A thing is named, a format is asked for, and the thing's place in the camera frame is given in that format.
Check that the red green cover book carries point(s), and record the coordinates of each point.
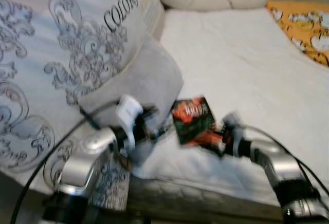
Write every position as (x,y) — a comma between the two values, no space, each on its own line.
(193,121)

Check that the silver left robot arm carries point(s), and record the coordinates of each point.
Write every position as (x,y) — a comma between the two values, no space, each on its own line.
(77,167)

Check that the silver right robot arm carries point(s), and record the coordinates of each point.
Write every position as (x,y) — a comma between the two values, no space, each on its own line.
(277,165)

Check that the grey-white mattress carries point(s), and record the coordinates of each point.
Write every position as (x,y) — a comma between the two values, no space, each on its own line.
(180,196)

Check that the white quilted mattress pad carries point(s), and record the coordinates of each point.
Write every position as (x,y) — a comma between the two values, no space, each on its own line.
(247,70)

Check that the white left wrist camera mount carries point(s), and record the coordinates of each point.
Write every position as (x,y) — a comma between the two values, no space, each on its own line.
(128,113)

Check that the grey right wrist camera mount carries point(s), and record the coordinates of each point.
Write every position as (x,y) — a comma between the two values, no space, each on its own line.
(232,124)

